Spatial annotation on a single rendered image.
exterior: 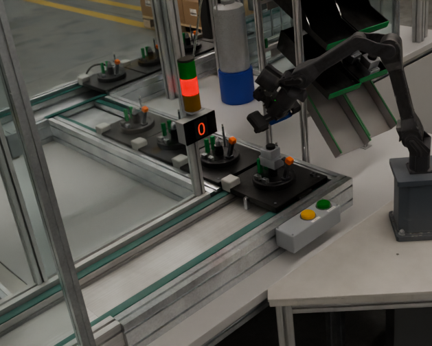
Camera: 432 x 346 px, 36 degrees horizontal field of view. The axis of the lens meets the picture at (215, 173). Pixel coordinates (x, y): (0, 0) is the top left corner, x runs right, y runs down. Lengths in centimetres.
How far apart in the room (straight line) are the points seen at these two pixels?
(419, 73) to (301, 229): 188
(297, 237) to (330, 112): 55
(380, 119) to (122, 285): 108
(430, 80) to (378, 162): 136
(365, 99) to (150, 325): 113
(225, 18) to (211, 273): 139
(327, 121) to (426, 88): 153
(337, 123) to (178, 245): 69
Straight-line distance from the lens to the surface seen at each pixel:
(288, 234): 186
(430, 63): 368
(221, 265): 178
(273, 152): 204
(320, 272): 188
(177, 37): 189
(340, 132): 223
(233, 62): 292
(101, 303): 180
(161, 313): 170
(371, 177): 232
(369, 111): 235
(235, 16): 287
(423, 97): 370
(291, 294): 181
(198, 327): 174
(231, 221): 202
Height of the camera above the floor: 200
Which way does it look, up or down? 28 degrees down
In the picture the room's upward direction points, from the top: 8 degrees counter-clockwise
